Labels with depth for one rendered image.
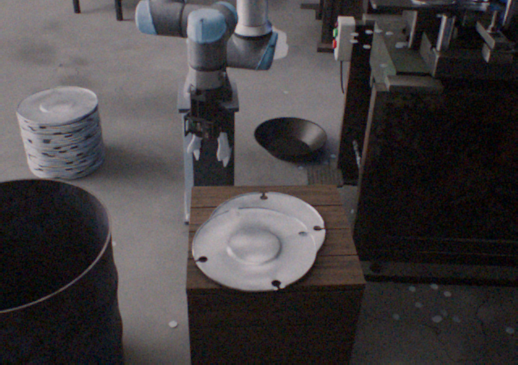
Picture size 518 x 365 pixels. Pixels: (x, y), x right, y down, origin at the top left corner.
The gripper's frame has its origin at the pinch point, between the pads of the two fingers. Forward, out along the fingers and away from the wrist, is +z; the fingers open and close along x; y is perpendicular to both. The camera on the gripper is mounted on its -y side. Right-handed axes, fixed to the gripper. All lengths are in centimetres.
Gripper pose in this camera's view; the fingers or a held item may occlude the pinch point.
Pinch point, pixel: (212, 156)
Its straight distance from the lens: 135.5
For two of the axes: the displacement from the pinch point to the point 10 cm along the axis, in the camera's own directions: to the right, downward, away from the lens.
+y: -3.4, 5.1, -7.9
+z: -0.3, 8.3, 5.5
